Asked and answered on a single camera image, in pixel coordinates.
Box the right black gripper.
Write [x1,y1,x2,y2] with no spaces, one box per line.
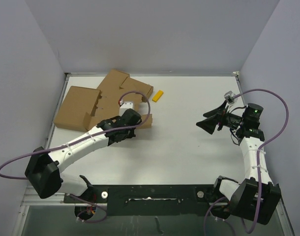
[196,100,245,134]

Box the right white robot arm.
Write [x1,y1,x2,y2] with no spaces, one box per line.
[196,102,281,225]

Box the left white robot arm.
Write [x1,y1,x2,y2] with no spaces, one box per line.
[25,109,142,202]

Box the long folded cardboard box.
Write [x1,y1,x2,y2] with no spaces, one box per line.
[120,77,153,99]

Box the large folded cardboard box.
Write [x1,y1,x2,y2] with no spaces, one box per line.
[54,86,101,132]

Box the yellow rectangular block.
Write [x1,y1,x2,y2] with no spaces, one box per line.
[152,90,164,102]

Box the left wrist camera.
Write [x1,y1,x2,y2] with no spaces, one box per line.
[119,100,134,116]

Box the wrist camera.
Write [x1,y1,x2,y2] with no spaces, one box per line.
[224,91,236,106]
[119,100,134,116]

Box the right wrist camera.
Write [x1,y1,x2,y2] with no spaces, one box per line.
[224,91,236,106]

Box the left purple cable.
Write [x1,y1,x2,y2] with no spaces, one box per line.
[0,90,151,178]

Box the purple cable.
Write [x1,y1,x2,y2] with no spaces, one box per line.
[204,88,290,234]
[0,90,151,178]

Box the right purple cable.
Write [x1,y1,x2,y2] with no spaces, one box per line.
[204,88,290,234]

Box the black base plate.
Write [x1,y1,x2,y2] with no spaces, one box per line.
[63,184,239,217]

